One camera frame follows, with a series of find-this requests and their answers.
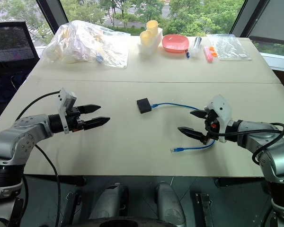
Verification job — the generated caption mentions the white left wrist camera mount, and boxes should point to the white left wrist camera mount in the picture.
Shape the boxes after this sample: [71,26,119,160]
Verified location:
[56,88,77,135]

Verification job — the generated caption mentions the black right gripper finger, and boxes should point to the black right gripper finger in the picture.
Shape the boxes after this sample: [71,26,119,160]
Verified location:
[177,127,208,142]
[190,110,208,120]

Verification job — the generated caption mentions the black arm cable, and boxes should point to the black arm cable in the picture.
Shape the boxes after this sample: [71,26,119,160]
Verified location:
[15,91,62,227]
[209,122,284,166]

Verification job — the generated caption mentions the black mesh office chair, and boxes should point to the black mesh office chair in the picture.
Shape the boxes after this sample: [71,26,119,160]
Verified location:
[0,21,37,71]

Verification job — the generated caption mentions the small clear zip bag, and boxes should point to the small clear zip bag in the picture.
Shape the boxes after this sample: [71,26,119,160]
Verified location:
[206,34,252,61]

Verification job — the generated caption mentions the small black box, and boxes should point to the small black box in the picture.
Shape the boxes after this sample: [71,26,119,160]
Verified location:
[136,97,152,114]

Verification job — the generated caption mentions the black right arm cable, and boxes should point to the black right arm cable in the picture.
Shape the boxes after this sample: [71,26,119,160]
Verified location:
[209,122,284,166]

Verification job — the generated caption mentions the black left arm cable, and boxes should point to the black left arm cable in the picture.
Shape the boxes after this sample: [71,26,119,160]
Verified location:
[15,91,62,227]

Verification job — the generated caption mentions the blue Ethernet cable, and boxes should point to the blue Ethernet cable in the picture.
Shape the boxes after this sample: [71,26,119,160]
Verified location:
[150,102,216,154]

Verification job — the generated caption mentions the white plastic container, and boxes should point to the white plastic container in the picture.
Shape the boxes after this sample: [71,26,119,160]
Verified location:
[138,26,163,58]

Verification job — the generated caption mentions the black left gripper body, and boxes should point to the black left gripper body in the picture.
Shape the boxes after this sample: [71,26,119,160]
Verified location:
[65,106,85,132]

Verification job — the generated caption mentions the silver right robot leg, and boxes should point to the silver right robot leg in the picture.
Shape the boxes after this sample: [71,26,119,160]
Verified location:
[155,182,186,227]

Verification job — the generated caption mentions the black table leg bracket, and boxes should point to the black table leg bracket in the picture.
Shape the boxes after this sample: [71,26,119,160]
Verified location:
[61,192,81,227]
[195,193,214,227]

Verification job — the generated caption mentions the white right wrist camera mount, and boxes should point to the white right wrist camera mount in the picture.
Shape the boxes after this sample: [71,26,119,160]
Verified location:
[204,95,234,143]

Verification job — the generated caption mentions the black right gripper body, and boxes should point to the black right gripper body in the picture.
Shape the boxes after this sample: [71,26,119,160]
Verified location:
[204,109,220,145]

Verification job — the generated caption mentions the yellow plastic cup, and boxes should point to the yellow plastic cup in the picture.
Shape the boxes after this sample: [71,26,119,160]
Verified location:
[140,30,152,46]
[146,20,159,35]

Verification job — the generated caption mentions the pink plastic bowl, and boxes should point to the pink plastic bowl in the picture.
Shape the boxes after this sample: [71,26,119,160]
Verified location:
[161,34,190,53]

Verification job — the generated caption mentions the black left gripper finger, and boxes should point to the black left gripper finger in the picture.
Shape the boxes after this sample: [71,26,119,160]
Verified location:
[79,104,101,113]
[83,116,111,131]

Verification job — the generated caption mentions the clear plastic tube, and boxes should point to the clear plastic tube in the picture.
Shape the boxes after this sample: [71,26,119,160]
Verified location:
[189,36,203,58]

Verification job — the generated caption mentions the large clear plastic bag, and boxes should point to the large clear plastic bag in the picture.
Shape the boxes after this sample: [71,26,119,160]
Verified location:
[41,20,131,70]

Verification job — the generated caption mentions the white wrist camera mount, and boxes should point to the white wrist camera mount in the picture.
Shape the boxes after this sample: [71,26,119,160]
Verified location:
[56,88,77,135]
[204,95,234,143]

